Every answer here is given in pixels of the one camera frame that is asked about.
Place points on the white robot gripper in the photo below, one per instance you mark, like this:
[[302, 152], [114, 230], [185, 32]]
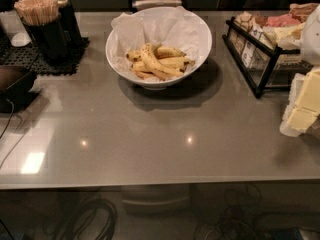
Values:
[[312, 37]]

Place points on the right middle yellow banana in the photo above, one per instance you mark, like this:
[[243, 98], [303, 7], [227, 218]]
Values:
[[177, 62]]

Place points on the lower left yellow banana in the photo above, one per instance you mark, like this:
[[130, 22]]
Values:
[[141, 71]]

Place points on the white paper bowl liner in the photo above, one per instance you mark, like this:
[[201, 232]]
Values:
[[155, 46]]

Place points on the upper right yellow banana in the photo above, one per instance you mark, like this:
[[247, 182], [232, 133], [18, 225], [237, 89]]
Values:
[[167, 52]]

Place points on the white ceramic bowl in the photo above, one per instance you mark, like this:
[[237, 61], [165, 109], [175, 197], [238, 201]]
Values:
[[200, 40]]

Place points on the small left yellow banana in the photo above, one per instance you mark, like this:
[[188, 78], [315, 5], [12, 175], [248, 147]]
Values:
[[133, 55]]

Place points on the yellow sweetener packets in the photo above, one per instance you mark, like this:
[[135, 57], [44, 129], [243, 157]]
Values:
[[286, 33]]

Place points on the pink sweetener packets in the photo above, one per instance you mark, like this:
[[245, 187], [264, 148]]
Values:
[[282, 21]]

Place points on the dark bottle with cork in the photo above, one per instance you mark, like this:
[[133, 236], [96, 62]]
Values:
[[69, 23]]

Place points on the black stir stick cup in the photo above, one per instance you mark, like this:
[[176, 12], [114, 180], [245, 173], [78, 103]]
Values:
[[50, 40]]

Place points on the black rubber mat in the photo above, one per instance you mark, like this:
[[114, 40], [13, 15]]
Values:
[[29, 57]]

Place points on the wooden stir sticks bundle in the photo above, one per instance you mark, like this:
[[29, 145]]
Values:
[[37, 12]]

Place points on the dark device at left edge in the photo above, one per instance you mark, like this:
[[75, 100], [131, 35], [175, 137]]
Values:
[[16, 85]]

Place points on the clear shaker with dark lid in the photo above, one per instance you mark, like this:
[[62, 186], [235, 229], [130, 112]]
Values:
[[12, 25]]

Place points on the black wire condiment rack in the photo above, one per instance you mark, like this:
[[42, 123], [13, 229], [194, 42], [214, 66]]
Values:
[[264, 65]]

